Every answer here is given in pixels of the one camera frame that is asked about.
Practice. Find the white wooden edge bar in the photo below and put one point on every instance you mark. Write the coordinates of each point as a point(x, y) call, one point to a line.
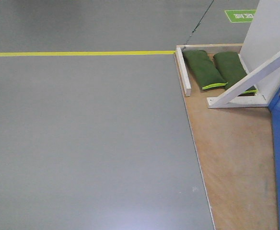
point(183, 71)

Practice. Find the green sandbag far left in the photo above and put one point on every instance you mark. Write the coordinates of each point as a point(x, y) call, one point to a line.
point(204, 70)

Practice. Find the white triangular wooden brace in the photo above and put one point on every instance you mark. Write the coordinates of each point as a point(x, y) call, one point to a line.
point(231, 99)

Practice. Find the wooden platform board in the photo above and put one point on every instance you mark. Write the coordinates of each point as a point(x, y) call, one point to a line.
point(235, 152)

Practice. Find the green floor sign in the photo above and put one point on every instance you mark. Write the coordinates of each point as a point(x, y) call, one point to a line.
point(240, 16)

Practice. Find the white partition panel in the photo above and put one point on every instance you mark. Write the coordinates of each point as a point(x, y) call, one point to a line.
point(263, 37)

